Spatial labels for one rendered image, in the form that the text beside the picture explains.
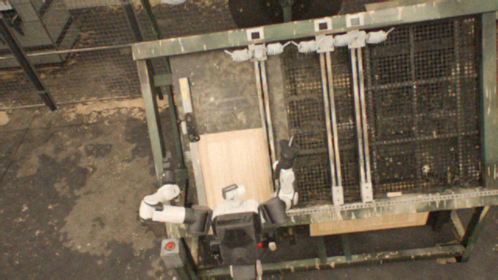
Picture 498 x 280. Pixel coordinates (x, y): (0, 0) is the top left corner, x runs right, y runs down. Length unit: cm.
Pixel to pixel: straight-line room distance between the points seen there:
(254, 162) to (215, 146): 28
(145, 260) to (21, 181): 188
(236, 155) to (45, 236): 238
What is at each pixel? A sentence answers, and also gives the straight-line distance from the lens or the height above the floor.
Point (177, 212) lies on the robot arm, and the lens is 240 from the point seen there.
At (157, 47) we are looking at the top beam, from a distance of 276.
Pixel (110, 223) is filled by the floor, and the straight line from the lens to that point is 439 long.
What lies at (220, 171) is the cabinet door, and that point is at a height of 114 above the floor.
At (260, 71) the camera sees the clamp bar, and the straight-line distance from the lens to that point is 274.
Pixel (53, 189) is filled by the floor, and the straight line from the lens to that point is 498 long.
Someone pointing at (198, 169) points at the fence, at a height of 118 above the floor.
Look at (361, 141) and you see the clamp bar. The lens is 283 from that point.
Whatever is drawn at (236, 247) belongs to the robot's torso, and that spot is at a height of 128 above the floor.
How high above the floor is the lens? 330
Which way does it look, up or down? 45 degrees down
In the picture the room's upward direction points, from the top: 10 degrees counter-clockwise
